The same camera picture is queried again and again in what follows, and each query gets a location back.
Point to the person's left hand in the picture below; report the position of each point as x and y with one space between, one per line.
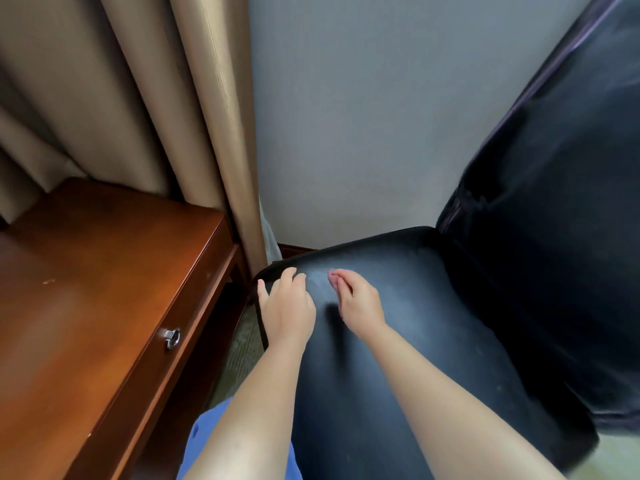
287 309

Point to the beige curtain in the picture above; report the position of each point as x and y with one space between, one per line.
125 94

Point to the pink cleaning cloth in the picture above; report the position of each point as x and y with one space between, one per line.
333 280

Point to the person's left forearm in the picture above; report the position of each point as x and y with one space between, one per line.
250 419

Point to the silver drawer knob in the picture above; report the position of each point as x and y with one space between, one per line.
171 338

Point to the white sheer curtain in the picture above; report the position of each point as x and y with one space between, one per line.
270 239

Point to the black leather chair backrest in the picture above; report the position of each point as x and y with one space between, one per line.
550 194

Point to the person's right hand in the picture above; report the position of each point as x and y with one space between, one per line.
362 307

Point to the brown wooden nightstand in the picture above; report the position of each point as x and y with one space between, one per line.
75 319

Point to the person's right forearm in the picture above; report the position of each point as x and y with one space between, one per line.
450 419

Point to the dark wooden baseboard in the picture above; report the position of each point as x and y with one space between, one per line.
295 250

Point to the blue trousers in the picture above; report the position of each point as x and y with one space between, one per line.
200 444

